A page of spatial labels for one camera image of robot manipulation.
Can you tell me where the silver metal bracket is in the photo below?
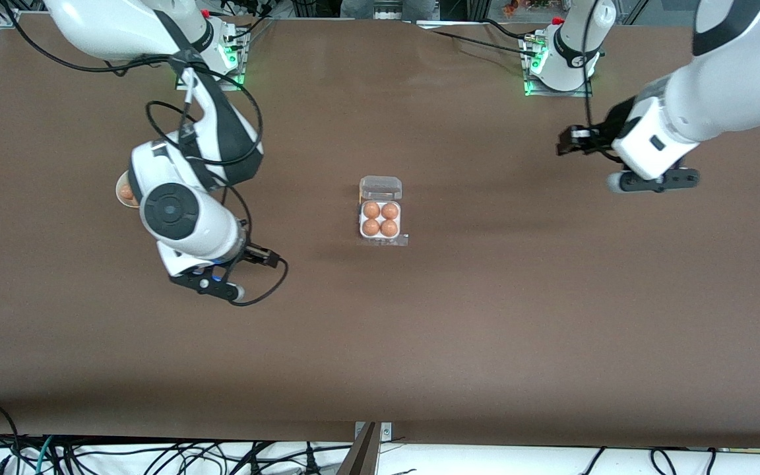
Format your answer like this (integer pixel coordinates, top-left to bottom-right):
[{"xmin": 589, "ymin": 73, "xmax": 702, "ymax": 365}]
[{"xmin": 354, "ymin": 422, "xmax": 393, "ymax": 444}]

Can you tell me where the clear plastic egg carton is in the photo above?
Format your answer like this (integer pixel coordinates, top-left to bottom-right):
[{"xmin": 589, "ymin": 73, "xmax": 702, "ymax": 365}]
[{"xmin": 357, "ymin": 175, "xmax": 410, "ymax": 247}]

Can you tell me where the white round bowl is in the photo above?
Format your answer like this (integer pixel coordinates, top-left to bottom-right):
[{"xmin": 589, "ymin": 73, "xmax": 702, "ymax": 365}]
[{"xmin": 116, "ymin": 169, "xmax": 139, "ymax": 208}]

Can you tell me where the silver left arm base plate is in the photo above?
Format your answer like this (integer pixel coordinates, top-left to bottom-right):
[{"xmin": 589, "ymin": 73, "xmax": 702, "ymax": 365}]
[{"xmin": 523, "ymin": 33, "xmax": 595, "ymax": 98}]

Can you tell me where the teal cable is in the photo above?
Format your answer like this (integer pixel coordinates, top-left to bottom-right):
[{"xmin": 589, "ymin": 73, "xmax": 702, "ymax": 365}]
[{"xmin": 36, "ymin": 435, "xmax": 56, "ymax": 475}]

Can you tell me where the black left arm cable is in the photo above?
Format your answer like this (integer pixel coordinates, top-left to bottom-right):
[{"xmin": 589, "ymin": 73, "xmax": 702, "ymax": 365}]
[{"xmin": 581, "ymin": 0, "xmax": 597, "ymax": 130}]

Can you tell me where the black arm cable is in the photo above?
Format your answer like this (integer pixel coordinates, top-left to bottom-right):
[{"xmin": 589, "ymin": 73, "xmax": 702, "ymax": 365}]
[
  {"xmin": 0, "ymin": 0, "xmax": 288, "ymax": 307},
  {"xmin": 581, "ymin": 0, "xmax": 597, "ymax": 130}
]

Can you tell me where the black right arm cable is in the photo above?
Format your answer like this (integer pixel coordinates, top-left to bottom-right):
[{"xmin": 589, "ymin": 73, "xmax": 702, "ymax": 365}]
[{"xmin": 0, "ymin": 0, "xmax": 288, "ymax": 307}]

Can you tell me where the brown table cover sheet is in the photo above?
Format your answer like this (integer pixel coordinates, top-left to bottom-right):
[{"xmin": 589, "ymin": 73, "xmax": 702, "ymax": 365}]
[{"xmin": 0, "ymin": 13, "xmax": 760, "ymax": 449}]

